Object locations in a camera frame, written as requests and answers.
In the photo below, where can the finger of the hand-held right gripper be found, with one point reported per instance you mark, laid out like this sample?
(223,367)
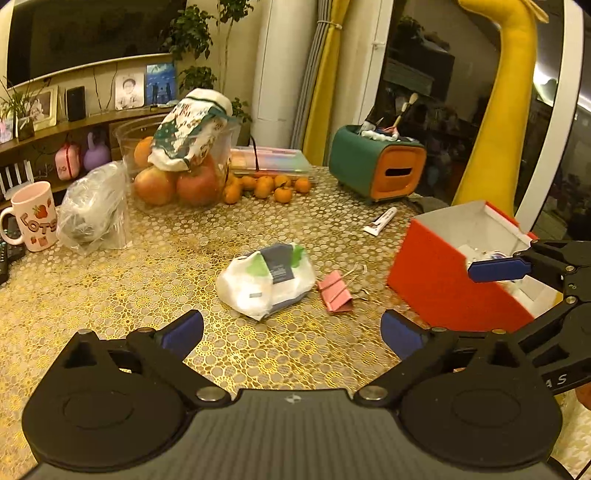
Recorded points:
(496,271)
(563,323)

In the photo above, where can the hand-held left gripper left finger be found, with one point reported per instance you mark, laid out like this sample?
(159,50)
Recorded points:
(182,332)

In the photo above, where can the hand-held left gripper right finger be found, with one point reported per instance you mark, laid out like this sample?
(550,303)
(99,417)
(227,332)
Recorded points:
(401,334)

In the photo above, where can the red box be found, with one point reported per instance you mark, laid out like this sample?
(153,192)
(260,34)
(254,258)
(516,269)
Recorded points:
(429,272)

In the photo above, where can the gold patterned desktop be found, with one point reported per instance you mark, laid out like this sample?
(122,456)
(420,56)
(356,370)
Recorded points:
(161,277)

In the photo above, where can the pink binder clip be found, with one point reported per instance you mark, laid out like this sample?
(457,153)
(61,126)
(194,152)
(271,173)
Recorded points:
(334,293)

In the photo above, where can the white plastic bag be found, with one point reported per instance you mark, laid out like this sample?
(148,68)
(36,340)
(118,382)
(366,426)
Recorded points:
(249,286)

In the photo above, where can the dark grey cloth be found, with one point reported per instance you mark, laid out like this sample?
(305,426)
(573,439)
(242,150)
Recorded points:
(427,203)

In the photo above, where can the small white tube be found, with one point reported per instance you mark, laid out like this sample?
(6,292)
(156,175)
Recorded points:
(381,221)

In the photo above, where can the red apple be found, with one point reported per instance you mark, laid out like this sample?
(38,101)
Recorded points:
(154,187)
(197,187)

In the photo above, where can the clear plastic bag dark contents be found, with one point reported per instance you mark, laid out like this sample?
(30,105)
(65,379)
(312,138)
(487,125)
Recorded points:
(92,207)

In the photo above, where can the pile of tangerines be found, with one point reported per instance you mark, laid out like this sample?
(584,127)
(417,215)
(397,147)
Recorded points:
(265,187)

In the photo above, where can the green and orange tissue box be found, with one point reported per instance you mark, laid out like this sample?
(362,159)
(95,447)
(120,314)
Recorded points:
(360,161)

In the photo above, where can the tall yellow figure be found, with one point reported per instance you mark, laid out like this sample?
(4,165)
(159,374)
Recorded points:
(512,92)

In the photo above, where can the white tissue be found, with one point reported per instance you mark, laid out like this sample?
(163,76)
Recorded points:
(378,134)

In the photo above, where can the orange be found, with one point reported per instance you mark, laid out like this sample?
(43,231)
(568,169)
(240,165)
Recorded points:
(144,152)

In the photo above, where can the white-tipped brush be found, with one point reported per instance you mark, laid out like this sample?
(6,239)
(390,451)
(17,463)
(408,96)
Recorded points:
(405,108)
(412,99)

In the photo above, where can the pink strawberry mug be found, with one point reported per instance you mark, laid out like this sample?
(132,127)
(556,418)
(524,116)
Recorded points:
(34,217)

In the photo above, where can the purple kettle-shaped toy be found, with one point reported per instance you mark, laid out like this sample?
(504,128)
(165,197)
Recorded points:
(97,154)

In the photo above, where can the pastel flat case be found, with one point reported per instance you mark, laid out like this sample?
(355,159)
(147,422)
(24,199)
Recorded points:
(277,159)

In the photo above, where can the clear fruit container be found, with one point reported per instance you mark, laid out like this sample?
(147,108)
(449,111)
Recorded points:
(127,138)

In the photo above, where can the pink small bag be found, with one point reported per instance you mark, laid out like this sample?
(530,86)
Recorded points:
(68,161)

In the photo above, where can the printed cloth bag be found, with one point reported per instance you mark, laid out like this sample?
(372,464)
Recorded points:
(189,124)

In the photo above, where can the dark cabinet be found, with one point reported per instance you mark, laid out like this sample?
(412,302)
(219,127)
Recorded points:
(415,69)

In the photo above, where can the white router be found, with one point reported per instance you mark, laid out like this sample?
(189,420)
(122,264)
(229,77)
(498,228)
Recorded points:
(18,177)

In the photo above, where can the wooden shelf unit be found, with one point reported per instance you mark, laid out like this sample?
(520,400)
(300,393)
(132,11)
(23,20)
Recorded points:
(101,120)

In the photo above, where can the yellow curtain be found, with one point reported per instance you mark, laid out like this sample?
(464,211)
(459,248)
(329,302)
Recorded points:
(330,92)

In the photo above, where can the portrait photo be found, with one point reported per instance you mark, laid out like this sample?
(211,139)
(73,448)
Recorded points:
(129,91)

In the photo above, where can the blue photo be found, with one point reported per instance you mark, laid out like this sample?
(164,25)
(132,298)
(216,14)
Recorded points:
(161,83)

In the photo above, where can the small black speaker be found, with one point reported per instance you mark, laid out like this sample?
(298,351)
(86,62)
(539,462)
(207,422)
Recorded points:
(76,104)

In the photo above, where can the potted grass plant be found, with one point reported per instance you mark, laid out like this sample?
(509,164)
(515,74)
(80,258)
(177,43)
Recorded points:
(25,129)

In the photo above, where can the framed photo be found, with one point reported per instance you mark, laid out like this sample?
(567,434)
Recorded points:
(42,107)

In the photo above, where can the grey curtain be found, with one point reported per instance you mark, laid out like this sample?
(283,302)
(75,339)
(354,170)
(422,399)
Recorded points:
(314,69)

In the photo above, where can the white standing air conditioner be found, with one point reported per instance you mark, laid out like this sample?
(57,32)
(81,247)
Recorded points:
(281,69)

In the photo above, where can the tall leafy plant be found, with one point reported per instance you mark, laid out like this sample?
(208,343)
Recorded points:
(194,32)

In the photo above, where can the black television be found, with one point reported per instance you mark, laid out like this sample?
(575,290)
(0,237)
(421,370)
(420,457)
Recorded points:
(92,32)

